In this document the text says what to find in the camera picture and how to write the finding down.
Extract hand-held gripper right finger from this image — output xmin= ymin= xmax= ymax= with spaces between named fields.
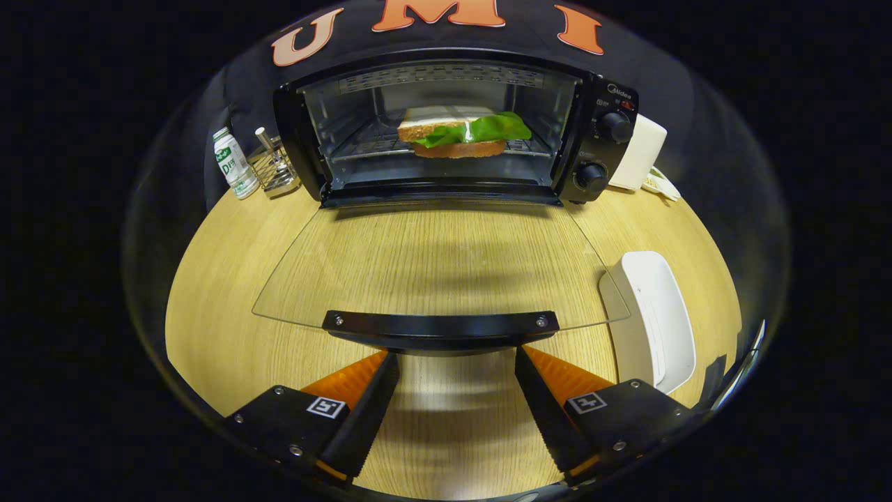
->
xmin=514 ymin=345 xmax=698 ymax=489

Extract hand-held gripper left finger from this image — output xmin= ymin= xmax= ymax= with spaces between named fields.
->
xmin=224 ymin=349 xmax=401 ymax=489

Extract black toaster oven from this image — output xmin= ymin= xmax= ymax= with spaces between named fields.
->
xmin=251 ymin=47 xmax=640 ymax=358

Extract lettuce sandwich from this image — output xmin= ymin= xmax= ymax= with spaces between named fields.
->
xmin=397 ymin=106 xmax=532 ymax=159

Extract white pop-up toaster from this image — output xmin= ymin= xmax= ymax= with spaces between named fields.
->
xmin=608 ymin=114 xmax=668 ymax=192

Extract white rectangular tray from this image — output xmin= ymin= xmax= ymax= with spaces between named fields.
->
xmin=599 ymin=251 xmax=698 ymax=396

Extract white divided bean dish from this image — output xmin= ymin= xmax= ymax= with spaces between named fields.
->
xmin=641 ymin=167 xmax=682 ymax=203

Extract white bottle green label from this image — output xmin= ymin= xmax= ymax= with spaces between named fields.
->
xmin=213 ymin=127 xmax=261 ymax=201

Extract metal shaker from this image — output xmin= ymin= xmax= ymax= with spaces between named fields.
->
xmin=254 ymin=127 xmax=290 ymax=182

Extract metal wire basket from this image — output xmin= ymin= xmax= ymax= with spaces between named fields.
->
xmin=247 ymin=136 xmax=302 ymax=200

